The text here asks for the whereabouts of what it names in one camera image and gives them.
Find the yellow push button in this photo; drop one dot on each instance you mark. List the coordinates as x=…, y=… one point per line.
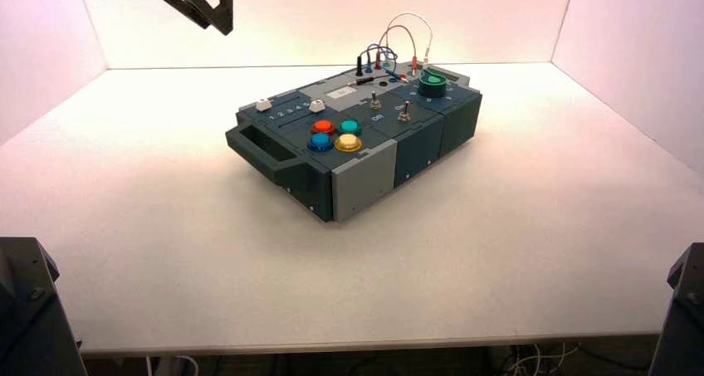
x=348, y=142

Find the green push button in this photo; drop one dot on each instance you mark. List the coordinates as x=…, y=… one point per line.
x=350, y=126

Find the green rotary knob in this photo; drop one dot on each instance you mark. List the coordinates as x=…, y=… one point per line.
x=433, y=84

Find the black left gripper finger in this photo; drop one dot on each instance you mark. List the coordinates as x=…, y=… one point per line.
x=181, y=5
x=224, y=10

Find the black upright banana plug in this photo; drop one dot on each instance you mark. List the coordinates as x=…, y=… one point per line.
x=358, y=65

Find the dark teal task board box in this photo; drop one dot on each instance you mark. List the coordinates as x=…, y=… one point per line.
x=357, y=153

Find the black lying banana plug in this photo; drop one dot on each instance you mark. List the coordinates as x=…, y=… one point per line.
x=367, y=80

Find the white slider knob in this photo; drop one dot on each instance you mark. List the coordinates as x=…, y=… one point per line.
x=263, y=104
x=316, y=106

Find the blue push button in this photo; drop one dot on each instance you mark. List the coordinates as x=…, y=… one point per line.
x=320, y=141

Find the metal toggle switch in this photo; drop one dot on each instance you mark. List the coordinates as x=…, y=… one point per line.
x=404, y=113
x=375, y=102

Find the red push button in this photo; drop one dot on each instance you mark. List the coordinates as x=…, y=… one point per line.
x=323, y=126

